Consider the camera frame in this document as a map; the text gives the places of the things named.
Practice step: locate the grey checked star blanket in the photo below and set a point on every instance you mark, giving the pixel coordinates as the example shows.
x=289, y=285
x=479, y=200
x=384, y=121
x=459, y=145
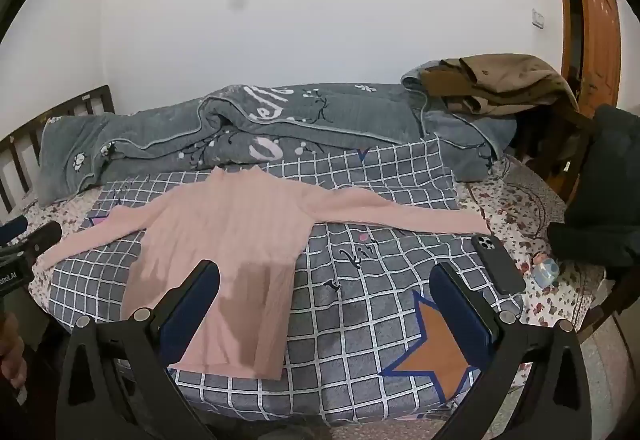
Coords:
x=350, y=320

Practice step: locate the small blue white bottle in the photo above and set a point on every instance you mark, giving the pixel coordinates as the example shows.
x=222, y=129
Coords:
x=545, y=270

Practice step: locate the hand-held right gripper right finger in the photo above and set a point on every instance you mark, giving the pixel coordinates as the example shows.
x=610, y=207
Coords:
x=457, y=307

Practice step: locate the black smartphone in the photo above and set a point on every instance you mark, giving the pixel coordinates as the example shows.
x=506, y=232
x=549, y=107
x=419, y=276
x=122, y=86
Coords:
x=497, y=265

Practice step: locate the dark wooden headboard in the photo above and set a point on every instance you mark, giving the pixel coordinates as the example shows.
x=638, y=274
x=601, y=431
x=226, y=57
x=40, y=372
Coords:
x=65, y=107

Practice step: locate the grey flower print quilt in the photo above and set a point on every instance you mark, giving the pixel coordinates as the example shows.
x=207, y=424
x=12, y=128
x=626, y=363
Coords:
x=150, y=130

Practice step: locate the person's left hand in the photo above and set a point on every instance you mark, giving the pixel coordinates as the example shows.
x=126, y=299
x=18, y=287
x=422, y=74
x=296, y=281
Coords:
x=11, y=360

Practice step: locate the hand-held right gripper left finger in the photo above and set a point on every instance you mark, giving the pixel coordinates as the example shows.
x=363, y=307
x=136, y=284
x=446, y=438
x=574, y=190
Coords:
x=192, y=307

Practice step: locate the pink knit sweater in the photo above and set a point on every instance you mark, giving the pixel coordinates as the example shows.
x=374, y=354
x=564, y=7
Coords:
x=240, y=230

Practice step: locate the wooden chair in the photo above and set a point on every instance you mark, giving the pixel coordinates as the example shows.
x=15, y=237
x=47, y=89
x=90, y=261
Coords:
x=550, y=155

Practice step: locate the wooden door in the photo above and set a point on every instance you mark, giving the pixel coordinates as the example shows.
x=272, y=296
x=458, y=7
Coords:
x=597, y=30

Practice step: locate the dark jacket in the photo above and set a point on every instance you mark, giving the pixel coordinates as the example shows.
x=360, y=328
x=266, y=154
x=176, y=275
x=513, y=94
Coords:
x=605, y=180

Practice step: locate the brown coat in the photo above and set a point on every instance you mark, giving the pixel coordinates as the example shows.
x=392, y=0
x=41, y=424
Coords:
x=500, y=80

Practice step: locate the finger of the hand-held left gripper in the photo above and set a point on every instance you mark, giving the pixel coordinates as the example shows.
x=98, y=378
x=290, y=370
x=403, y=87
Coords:
x=42, y=240
x=14, y=227

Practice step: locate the white wall switch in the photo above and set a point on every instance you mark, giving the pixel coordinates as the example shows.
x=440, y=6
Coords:
x=538, y=18

